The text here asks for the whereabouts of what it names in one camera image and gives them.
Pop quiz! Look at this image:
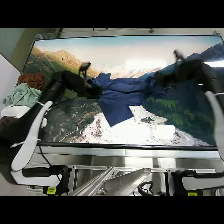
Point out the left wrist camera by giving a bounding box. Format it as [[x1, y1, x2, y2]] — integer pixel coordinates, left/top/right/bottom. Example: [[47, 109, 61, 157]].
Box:
[[78, 61, 92, 81]]

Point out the black cable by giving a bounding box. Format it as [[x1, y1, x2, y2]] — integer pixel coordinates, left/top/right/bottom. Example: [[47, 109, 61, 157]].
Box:
[[137, 180, 155, 197]]

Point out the blue shirt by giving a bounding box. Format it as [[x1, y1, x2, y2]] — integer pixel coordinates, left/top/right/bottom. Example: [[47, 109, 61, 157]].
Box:
[[87, 71, 174, 128]]

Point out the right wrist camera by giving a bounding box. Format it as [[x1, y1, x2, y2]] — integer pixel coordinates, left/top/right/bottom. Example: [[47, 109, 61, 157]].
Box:
[[172, 49, 187, 64]]

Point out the pale green garment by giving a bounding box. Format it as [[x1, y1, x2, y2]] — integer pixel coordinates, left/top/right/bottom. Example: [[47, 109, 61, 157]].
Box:
[[3, 82, 43, 110]]

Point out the rust brown garment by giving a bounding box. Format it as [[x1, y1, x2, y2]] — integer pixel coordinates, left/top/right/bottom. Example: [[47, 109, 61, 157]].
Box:
[[17, 72, 46, 91]]

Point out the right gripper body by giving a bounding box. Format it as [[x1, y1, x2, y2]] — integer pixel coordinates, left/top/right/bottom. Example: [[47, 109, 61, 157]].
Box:
[[153, 70, 178, 88]]

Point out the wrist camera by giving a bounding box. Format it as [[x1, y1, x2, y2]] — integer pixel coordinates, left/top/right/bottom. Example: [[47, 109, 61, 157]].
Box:
[[172, 49, 187, 64], [78, 61, 92, 81]]

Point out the silver frame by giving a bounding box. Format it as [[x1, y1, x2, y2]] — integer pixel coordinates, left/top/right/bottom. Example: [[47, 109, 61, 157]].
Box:
[[33, 144, 224, 197]]

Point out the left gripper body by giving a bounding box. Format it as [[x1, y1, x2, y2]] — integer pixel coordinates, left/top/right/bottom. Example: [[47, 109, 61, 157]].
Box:
[[83, 80, 103, 100]]

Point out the white garment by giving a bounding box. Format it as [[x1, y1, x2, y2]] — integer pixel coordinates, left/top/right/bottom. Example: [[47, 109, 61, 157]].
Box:
[[0, 105, 33, 120]]

